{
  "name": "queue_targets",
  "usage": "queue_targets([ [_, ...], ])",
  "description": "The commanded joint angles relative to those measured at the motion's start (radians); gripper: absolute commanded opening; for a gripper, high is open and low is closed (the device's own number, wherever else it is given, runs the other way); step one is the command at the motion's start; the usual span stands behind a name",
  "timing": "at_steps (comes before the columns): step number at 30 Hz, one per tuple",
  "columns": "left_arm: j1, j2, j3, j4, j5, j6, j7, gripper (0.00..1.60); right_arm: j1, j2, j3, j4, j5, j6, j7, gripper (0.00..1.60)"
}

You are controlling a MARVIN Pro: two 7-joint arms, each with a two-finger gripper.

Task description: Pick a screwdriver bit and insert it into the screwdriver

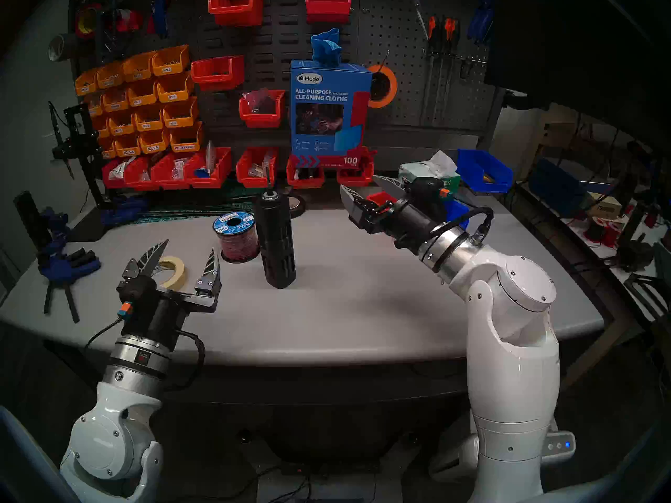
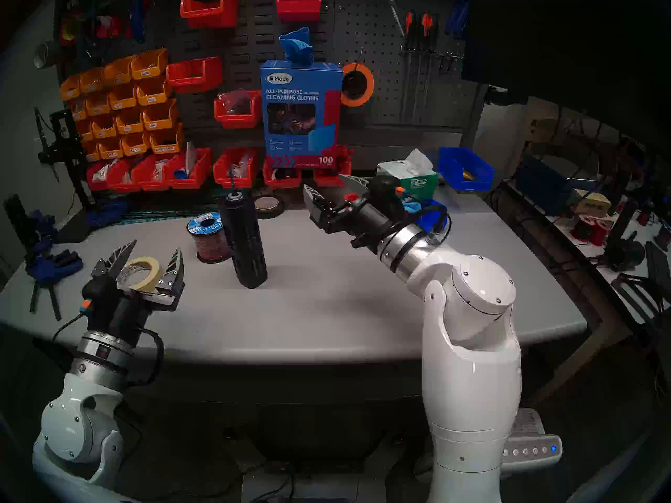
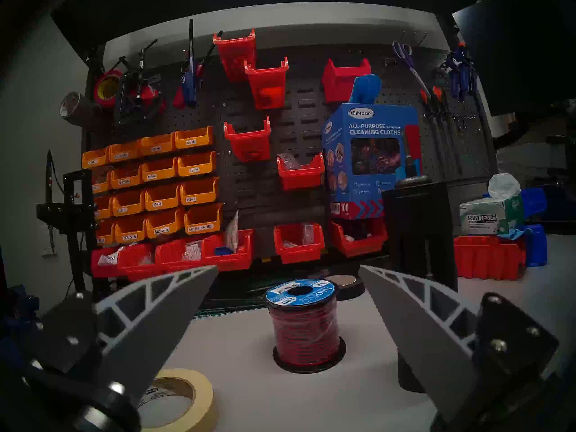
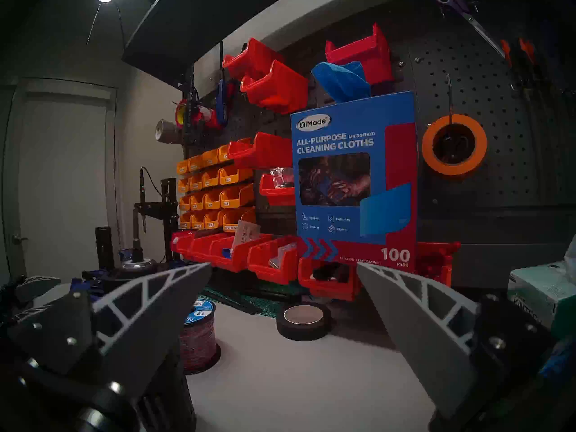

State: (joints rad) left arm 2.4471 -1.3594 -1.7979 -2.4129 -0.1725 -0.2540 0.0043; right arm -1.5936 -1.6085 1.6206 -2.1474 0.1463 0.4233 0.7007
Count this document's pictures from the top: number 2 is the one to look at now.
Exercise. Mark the black monitor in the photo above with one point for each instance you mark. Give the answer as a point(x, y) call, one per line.
point(566, 41)

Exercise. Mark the orange tape roll on pegboard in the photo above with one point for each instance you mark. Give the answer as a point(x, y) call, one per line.
point(368, 97)

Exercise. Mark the orange parts bin M3X8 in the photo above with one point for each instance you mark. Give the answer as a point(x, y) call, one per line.
point(118, 71)

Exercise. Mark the dark blue equipment case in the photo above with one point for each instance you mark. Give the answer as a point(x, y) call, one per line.
point(550, 185)

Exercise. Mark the blue cleaning cloths box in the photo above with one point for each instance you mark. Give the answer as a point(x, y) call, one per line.
point(299, 96)

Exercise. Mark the orange parts bin M3X6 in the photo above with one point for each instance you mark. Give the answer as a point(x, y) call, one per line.
point(149, 63)

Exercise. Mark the black tape roll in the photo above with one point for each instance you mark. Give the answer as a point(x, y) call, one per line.
point(257, 206)

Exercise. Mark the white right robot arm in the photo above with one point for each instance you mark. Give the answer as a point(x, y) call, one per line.
point(472, 376)

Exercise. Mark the white tissue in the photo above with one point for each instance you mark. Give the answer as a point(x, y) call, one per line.
point(419, 161)

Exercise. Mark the white air purifier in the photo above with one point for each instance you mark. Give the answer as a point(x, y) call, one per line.
point(529, 447)

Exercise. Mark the orange parts bin M2.5-8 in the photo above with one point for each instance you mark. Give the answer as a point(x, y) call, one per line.
point(90, 152)

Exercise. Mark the dark red parts bin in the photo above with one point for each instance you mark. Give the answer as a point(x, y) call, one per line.
point(299, 7)

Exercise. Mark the orange parts bin M3-6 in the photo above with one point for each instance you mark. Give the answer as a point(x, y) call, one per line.
point(160, 114)

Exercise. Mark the black metal stand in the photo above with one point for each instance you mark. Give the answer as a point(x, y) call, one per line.
point(63, 145)

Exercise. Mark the orange parts bin M3X4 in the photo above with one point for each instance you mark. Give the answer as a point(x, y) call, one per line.
point(71, 87)

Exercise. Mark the orange parts bin M4-6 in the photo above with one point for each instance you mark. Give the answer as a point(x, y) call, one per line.
point(123, 96)

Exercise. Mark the white paper packet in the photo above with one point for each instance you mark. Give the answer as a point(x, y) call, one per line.
point(190, 156)

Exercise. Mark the black desktop stand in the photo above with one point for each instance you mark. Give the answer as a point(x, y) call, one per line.
point(621, 253)

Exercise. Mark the green white Kimtech wipes box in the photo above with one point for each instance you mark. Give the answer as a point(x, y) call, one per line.
point(419, 182)

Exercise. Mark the red white tape roll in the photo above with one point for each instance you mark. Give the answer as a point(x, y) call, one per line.
point(107, 26)

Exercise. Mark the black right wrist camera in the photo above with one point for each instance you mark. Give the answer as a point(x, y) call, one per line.
point(385, 188)

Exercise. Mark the beige masking tape roll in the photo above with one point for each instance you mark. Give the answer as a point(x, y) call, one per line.
point(151, 279)

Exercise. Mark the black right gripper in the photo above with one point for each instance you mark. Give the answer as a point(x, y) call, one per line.
point(361, 221)

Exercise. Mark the orange parts bin M3-4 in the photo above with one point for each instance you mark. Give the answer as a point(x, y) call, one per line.
point(153, 90)

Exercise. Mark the dark pegboard panel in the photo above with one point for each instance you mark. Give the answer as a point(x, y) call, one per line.
point(157, 35)
point(377, 51)

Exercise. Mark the orange parts bin M2.5-6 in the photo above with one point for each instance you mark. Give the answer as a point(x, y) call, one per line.
point(110, 148)

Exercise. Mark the clear plastic parts box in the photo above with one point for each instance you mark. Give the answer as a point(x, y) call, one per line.
point(245, 162)

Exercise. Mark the dark robot pedestal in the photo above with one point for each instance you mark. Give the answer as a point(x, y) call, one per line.
point(314, 439)

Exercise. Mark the black louvered wall panel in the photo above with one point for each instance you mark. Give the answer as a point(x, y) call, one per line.
point(251, 46)

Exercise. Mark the orange parts bin M4 HEX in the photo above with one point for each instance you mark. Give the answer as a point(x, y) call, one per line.
point(166, 139)

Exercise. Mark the orange parts bin M3-8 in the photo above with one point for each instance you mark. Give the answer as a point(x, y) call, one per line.
point(129, 121)

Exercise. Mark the orange parts bin M2.5-5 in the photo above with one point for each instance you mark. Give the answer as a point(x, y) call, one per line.
point(135, 144)

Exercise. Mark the large blue storage bin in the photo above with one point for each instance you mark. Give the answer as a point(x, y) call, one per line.
point(453, 164)

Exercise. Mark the black cylinder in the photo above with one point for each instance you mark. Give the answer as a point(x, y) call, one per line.
point(15, 214)

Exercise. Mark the small blue storage bin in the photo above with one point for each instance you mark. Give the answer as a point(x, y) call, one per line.
point(419, 221)

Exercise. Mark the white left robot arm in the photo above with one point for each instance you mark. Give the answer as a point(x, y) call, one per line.
point(78, 423)

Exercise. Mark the grey duct tape roll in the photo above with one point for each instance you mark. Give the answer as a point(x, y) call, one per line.
point(50, 51)

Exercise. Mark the white plastic bag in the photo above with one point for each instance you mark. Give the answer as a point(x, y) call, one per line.
point(102, 172)

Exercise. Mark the black keyboard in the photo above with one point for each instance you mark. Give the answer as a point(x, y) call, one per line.
point(658, 266)

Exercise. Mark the orange parts bin M3-12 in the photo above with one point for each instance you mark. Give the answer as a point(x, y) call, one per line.
point(104, 126)

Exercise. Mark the blue black bar clamp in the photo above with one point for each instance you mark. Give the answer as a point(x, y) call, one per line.
point(42, 221)
point(52, 266)
point(107, 208)

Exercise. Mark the small cardboard box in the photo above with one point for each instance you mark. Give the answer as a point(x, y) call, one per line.
point(590, 206)

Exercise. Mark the orange parts bin M4X4X6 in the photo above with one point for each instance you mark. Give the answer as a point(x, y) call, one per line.
point(98, 104)

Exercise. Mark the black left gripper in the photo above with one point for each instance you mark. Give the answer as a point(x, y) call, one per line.
point(133, 313)

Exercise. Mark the orange parts bin M3X8 BAD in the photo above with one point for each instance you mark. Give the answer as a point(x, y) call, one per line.
point(93, 79)

